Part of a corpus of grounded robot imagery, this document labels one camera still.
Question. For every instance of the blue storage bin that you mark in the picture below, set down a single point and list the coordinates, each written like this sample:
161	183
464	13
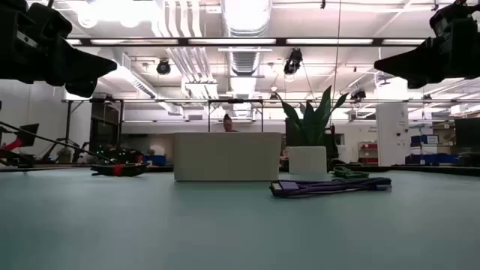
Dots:
155	160

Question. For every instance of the black shelving unit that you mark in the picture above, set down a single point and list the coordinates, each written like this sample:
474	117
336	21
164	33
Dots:
105	127

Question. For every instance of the blue labelled box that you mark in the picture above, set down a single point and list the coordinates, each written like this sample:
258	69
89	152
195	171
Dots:
420	140

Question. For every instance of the small black monitor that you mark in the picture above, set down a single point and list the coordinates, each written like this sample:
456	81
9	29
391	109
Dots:
29	135

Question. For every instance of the row of blue bins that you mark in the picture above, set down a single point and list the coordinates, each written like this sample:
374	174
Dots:
431	159

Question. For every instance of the black hanging spotlight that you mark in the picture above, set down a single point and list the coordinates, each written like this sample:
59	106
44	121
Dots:
358	95
293	62
163	67

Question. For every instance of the person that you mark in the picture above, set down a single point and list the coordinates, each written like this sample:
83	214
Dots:
227	123

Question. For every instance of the small potted plant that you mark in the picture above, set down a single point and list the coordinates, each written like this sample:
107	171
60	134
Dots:
64	154

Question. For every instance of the white round plant pot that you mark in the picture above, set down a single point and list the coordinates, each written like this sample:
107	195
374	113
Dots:
307	160

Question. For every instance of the shelf with red bins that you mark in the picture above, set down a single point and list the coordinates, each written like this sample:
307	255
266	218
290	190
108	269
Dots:
369	146

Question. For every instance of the white pillar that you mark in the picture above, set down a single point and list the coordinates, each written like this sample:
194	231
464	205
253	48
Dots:
392	135

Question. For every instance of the green snake plant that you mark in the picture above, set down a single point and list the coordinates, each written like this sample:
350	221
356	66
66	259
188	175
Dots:
313	123

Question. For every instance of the red machine part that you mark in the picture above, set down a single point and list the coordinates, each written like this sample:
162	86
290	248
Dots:
13	145

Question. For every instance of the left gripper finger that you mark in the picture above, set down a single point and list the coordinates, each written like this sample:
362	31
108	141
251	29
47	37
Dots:
82	65
80	88

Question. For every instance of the white rectangular bin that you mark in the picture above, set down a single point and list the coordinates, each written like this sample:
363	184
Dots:
225	157

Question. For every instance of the teal table mat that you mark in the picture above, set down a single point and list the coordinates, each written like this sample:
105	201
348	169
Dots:
150	225

